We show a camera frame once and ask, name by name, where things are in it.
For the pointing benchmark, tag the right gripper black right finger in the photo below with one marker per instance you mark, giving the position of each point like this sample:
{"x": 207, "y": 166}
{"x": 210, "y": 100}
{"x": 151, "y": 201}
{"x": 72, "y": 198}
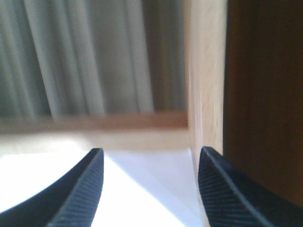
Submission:
{"x": 232, "y": 199}

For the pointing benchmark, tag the grey curtain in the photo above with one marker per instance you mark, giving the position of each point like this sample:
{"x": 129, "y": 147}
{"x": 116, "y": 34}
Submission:
{"x": 90, "y": 57}

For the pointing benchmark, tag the white paper sheets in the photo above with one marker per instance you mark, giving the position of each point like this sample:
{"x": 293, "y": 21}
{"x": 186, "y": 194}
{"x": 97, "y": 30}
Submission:
{"x": 142, "y": 188}

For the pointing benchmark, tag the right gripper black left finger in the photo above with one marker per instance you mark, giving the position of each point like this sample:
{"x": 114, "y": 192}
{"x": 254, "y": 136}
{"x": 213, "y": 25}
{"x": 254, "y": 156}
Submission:
{"x": 71, "y": 201}

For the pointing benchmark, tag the wooden shelf unit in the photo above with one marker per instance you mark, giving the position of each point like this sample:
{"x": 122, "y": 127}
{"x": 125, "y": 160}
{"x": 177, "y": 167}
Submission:
{"x": 243, "y": 69}

